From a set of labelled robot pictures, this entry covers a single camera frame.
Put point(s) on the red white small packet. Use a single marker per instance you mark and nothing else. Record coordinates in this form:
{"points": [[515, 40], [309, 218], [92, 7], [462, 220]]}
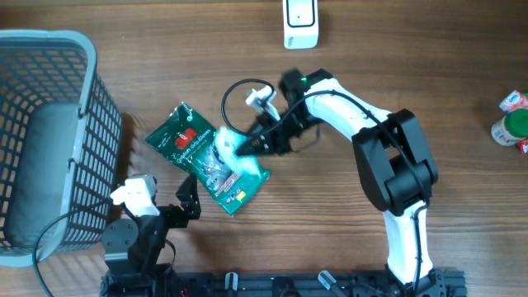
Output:
{"points": [[514, 101]]}

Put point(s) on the teal snack packet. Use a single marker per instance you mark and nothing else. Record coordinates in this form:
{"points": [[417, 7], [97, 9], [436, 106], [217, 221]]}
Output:
{"points": [[227, 142]]}

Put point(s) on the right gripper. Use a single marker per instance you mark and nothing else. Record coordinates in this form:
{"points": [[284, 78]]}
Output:
{"points": [[280, 144]]}

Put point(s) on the grey plastic mesh basket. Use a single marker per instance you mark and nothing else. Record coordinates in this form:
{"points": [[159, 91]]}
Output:
{"points": [[60, 141]]}

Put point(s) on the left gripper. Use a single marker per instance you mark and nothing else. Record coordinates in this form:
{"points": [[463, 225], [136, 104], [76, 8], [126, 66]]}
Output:
{"points": [[190, 203]]}

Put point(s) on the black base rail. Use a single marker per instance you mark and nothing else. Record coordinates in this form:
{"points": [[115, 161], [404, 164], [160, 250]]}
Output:
{"points": [[444, 283]]}

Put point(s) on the green 3M gloves packet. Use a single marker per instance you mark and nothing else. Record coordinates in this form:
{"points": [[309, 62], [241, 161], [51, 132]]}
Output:
{"points": [[187, 140]]}

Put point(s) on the red stick sachet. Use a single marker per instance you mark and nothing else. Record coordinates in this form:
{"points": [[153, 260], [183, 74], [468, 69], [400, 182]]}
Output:
{"points": [[523, 146]]}

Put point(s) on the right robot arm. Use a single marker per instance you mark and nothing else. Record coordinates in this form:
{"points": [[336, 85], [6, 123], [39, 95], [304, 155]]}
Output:
{"points": [[394, 163]]}

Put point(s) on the green lid jar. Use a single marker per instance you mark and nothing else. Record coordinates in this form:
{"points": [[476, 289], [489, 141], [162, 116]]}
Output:
{"points": [[511, 129]]}

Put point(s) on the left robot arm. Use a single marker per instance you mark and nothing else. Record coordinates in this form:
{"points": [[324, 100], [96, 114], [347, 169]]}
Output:
{"points": [[133, 245]]}

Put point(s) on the white barcode scanner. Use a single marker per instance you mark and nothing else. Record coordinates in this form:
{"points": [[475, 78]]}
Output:
{"points": [[300, 22]]}

